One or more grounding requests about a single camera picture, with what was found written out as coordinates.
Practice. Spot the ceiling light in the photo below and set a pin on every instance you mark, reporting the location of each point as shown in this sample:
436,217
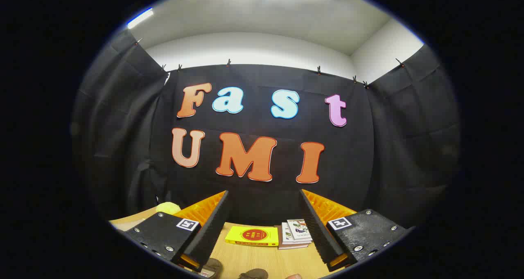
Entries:
139,18

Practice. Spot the yellow plush bun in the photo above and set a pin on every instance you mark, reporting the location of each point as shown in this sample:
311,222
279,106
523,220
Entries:
168,208

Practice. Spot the brown fuzzy shoe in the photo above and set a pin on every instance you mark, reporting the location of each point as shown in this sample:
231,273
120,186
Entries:
254,274
212,267

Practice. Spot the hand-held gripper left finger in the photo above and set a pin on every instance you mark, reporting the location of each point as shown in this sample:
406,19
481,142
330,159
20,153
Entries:
208,234

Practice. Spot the yellow book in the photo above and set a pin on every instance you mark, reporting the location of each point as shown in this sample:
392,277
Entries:
251,235

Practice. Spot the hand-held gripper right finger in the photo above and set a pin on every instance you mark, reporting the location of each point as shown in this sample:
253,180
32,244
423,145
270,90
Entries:
317,234

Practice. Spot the black backdrop cloth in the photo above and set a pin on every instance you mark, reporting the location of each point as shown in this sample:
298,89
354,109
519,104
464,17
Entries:
123,148

